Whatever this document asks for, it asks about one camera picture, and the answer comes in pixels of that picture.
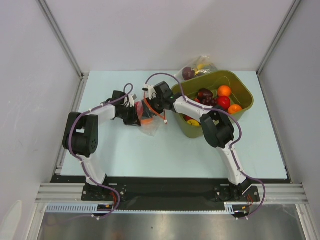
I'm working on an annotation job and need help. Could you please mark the small orange fake tangerine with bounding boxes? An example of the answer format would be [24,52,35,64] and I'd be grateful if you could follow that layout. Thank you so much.
[140,118,153,126]

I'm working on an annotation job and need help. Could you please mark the clear zip bag orange seal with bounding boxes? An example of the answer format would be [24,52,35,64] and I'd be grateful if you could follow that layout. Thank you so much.
[135,93,168,137]

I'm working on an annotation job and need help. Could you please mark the dark purple fake grapes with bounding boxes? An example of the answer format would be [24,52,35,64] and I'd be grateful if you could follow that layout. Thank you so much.
[200,97,218,107]

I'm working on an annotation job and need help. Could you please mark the red fake apple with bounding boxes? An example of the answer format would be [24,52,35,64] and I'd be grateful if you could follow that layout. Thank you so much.
[135,101,144,118]
[217,96,231,111]

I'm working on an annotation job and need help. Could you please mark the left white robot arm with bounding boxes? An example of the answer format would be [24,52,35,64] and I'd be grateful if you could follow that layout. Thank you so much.
[62,90,140,201]

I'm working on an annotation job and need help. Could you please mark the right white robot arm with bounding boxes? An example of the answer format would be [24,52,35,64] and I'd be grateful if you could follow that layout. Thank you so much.
[142,81,252,201]

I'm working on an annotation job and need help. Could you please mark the dark purple fake plum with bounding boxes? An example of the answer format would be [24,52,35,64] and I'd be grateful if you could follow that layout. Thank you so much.
[182,67,196,81]

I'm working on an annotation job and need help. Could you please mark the yellow fake apple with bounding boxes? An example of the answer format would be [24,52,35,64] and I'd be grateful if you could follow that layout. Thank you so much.
[187,119,201,127]

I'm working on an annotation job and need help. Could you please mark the fake netted melon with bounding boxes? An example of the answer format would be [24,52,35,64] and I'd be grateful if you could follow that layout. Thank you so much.
[202,64,218,74]

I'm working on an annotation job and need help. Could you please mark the orange fake fruit far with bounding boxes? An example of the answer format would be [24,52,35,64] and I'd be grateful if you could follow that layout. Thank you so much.
[217,85,232,97]

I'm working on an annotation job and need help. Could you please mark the orange fake fruit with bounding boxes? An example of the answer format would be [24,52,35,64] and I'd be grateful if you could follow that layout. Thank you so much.
[227,104,243,115]
[217,85,232,97]

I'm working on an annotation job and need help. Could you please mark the orange fake fruit near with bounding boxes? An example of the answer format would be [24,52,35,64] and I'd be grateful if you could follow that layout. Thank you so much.
[227,104,243,115]

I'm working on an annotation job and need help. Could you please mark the olive green plastic bin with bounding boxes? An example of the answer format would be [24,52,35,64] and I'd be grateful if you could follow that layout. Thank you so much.
[171,69,255,140]

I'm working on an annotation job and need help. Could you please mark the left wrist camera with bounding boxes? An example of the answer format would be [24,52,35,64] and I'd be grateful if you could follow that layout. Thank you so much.
[124,94,137,108]

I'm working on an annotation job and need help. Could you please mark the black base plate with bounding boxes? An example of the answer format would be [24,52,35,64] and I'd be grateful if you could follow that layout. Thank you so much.
[49,174,261,211]

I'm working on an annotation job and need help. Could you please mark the white slotted cable duct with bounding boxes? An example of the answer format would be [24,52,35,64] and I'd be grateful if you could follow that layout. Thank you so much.
[45,203,249,215]

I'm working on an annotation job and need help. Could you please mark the aluminium frame rail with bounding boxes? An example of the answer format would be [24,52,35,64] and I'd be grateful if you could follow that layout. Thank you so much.
[35,183,85,203]

